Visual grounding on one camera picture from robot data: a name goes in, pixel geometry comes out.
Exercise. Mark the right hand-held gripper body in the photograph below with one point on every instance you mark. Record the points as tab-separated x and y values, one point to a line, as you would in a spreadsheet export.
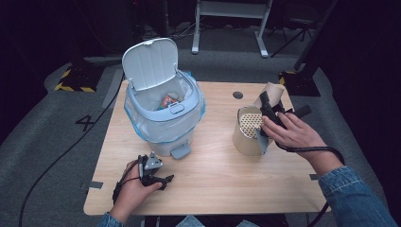
272	113

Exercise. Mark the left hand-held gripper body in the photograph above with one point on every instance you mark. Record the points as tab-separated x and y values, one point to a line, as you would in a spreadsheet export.
153	162

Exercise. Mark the white and blue pedal bin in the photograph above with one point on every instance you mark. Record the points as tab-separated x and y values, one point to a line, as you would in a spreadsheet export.
164	126

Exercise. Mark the beige container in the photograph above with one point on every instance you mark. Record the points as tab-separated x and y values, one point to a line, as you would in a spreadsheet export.
246	145

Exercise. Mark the person's left hand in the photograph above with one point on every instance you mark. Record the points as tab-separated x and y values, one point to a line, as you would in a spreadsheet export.
132	195

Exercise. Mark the person's right hand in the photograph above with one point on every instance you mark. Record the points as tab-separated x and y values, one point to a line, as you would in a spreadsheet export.
296	135

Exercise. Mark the perforated cream strainer insert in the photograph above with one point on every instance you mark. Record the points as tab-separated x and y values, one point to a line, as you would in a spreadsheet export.
250	124

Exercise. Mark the grey table grommet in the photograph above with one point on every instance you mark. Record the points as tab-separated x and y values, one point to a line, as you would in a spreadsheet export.
237	95

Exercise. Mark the yellow-black striped stand base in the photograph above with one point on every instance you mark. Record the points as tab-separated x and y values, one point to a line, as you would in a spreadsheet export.
80	80
299	85

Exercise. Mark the person's denim pants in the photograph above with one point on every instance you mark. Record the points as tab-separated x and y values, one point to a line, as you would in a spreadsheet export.
192	221

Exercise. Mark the grey tape strip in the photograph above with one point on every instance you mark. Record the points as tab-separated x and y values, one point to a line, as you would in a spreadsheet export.
93	185
314	177

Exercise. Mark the black tripod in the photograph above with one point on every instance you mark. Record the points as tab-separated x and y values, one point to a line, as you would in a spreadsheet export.
294	31

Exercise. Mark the black stand pole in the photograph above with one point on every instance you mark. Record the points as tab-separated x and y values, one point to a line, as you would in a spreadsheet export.
315	34

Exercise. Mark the white desk frame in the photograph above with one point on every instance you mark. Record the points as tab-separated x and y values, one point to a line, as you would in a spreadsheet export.
233	9

